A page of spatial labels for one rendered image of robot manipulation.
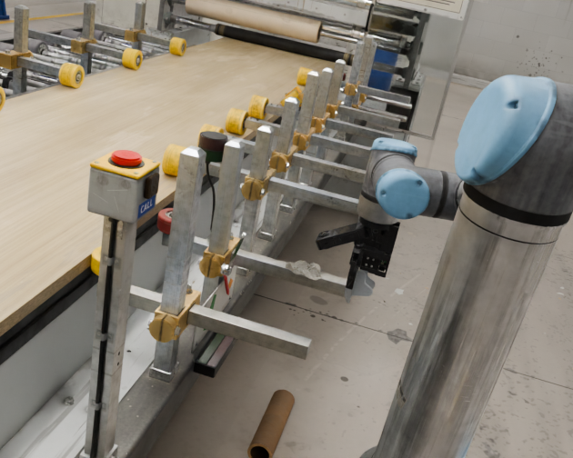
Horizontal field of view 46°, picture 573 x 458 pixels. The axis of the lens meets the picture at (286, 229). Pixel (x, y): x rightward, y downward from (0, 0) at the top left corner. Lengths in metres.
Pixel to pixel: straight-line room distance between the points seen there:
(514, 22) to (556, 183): 9.48
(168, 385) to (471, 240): 0.78
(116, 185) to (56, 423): 0.62
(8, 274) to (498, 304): 0.85
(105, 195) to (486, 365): 0.52
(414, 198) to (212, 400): 1.42
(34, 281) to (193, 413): 1.24
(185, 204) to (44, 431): 0.51
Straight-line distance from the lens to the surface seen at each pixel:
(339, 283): 1.49
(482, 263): 0.75
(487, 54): 10.20
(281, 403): 2.38
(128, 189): 0.90
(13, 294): 1.23
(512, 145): 0.68
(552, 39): 10.24
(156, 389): 1.35
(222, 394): 2.50
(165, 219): 1.53
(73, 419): 1.40
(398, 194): 1.24
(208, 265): 1.48
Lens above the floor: 1.54
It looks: 24 degrees down
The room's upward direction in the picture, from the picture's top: 12 degrees clockwise
